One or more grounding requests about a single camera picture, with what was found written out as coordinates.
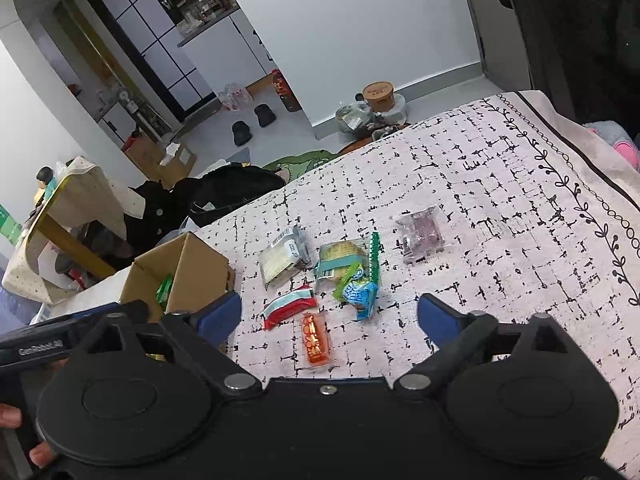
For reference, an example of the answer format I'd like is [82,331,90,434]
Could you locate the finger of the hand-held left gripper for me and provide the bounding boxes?
[47,299,151,332]

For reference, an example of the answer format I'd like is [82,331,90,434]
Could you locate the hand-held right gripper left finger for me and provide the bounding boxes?
[65,291,262,401]

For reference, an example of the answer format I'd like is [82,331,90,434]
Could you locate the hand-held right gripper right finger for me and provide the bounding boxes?
[395,293,591,401]

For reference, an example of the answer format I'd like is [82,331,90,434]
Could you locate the brown cardboard box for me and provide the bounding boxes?
[119,232,237,322]

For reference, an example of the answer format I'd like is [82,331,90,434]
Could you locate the green candy packet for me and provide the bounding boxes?
[156,274,175,311]

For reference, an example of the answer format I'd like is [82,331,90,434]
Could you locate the red white snack packet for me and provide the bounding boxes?
[262,284,319,331]

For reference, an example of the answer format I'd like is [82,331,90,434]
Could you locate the dark purple clear snack packet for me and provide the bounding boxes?
[395,207,446,265]

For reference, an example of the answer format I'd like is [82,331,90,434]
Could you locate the beige clear snack packet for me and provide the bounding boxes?
[259,225,314,288]

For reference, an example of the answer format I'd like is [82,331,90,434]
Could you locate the blue snack packet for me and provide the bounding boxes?
[334,262,380,322]

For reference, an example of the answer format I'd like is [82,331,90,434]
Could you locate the green stick snack packet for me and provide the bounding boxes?
[368,230,382,281]

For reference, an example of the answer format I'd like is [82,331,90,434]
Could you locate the orange snack packet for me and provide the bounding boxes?
[300,310,334,367]

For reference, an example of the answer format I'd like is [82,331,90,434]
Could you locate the teal yellow snack packet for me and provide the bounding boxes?
[314,240,368,286]

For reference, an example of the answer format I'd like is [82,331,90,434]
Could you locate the person's left hand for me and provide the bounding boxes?
[0,402,56,471]

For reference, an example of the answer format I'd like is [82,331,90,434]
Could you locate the yellow wooden table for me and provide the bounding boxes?
[20,177,118,281]

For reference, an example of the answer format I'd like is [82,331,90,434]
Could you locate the green plastic bottle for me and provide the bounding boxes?
[0,202,22,246]

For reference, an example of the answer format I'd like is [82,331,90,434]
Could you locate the small table with cloth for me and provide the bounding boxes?
[2,157,146,306]

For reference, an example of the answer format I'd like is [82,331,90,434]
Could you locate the black bag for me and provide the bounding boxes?
[187,162,291,228]

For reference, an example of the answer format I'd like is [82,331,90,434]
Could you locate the doll figure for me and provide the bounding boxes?
[34,166,58,208]

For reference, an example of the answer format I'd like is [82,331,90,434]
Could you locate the black white printed blanket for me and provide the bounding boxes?
[192,89,640,480]

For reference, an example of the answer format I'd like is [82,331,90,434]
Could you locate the open floor carton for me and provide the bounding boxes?
[157,142,197,176]

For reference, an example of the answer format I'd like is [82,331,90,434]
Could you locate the green floor mat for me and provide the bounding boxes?
[262,148,341,173]

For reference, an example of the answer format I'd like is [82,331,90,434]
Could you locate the brown floor carton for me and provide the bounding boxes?
[122,132,163,171]

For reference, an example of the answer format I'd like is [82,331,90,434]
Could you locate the orange floor mat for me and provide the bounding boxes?
[340,137,376,156]

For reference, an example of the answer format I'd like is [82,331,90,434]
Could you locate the small white cabinet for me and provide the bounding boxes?
[97,102,146,146]

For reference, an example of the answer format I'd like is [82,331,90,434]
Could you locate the pink plastic bag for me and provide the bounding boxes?
[219,82,253,111]

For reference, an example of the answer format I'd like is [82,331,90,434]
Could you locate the clear plastic trash bag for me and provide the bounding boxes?
[335,101,381,133]

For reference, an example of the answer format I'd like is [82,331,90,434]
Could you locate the brown lidded tub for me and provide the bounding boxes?
[362,82,396,113]

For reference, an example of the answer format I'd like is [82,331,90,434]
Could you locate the red labelled bottle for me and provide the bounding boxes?
[271,69,301,113]

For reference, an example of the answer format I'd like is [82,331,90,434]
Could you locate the black framed glass door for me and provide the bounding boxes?
[89,0,221,122]

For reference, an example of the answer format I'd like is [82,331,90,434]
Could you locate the grey wardrobe panel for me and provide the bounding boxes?
[480,0,551,96]

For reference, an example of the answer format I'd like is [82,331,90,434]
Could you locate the black jacket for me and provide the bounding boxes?
[550,0,640,126]

